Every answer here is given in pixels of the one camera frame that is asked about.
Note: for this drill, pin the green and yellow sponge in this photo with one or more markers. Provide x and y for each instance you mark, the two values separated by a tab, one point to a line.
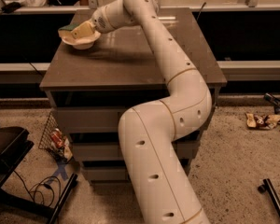
67	29

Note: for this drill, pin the wire mesh basket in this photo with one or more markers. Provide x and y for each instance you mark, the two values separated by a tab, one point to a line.
63	154

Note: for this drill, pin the top grey drawer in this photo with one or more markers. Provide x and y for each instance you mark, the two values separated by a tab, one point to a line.
108	119

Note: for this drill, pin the grey drawer cabinet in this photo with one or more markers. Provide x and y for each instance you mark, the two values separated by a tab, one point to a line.
120	69

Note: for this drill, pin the black bar on floor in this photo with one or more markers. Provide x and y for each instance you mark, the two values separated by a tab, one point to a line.
267	186

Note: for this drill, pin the red snack packet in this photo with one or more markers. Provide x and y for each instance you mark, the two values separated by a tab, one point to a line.
57	138

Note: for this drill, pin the black cart stand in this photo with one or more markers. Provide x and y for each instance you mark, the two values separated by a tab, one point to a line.
14	145

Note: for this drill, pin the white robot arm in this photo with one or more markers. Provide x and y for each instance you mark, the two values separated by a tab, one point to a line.
147	131

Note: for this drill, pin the white paper bowl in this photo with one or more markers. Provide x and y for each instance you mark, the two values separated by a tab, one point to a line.
81	43

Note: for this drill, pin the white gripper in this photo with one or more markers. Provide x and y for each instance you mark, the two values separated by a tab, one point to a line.
99	20

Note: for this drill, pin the snack wrappers on floor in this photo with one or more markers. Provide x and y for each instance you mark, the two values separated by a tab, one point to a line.
265	122

